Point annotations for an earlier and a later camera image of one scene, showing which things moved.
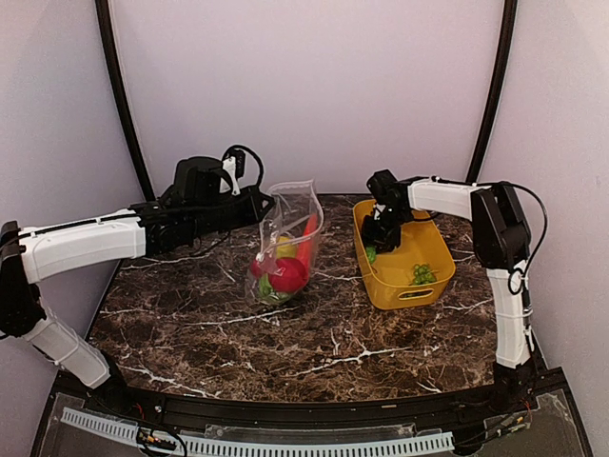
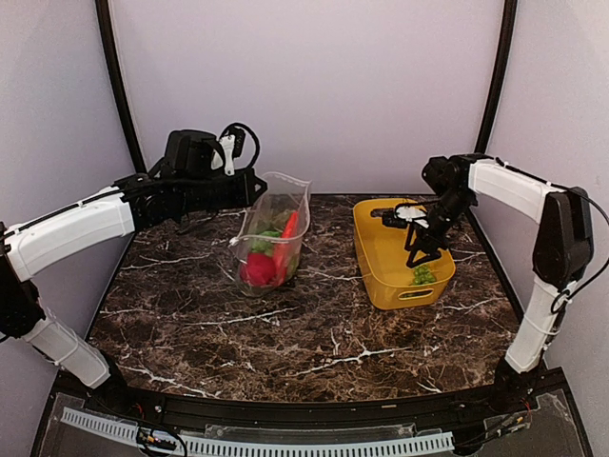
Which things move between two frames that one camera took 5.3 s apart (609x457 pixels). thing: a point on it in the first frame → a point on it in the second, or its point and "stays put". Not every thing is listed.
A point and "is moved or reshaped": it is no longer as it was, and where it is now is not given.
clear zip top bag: (289, 228) is moved or reshaped
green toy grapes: (422, 274) stays put
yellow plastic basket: (416, 274) stays put
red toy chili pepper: (304, 244) → (282, 248)
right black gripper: (370, 235) → (424, 237)
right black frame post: (510, 12) stays put
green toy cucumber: (371, 254) → (262, 246)
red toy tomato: (288, 274) → (259, 269)
